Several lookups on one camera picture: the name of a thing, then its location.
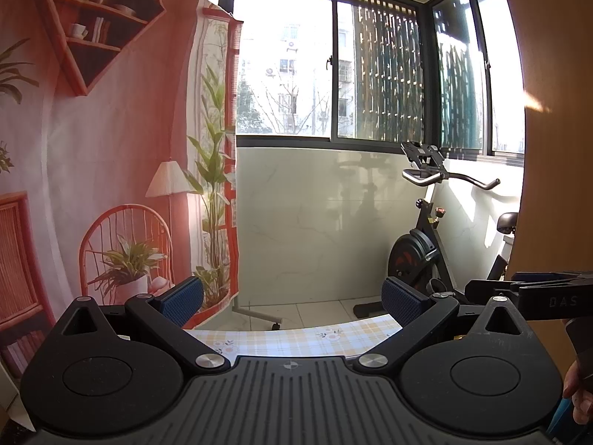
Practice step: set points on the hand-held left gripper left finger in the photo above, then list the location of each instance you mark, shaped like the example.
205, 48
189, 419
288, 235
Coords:
183, 301

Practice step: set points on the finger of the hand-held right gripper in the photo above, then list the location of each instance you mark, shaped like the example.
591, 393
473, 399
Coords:
491, 292
542, 278

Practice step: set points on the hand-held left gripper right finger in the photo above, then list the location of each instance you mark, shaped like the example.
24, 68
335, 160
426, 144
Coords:
403, 301

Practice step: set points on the person's right hand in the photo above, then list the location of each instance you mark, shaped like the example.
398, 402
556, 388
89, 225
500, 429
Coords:
579, 389

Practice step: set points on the black exercise bike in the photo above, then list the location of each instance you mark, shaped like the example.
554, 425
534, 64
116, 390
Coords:
417, 250

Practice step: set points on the metal backdrop stand base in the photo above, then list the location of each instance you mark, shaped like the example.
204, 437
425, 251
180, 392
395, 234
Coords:
266, 317

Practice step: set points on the plaid floral tablecloth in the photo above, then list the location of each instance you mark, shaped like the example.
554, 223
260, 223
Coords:
287, 338

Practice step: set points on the light wooden cabinet panel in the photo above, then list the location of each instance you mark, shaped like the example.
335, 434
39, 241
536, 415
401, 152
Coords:
556, 102

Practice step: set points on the printed room backdrop cloth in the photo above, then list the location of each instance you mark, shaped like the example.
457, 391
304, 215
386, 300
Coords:
92, 148

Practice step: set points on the sliding glass window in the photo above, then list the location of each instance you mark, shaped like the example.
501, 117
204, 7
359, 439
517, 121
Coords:
287, 65

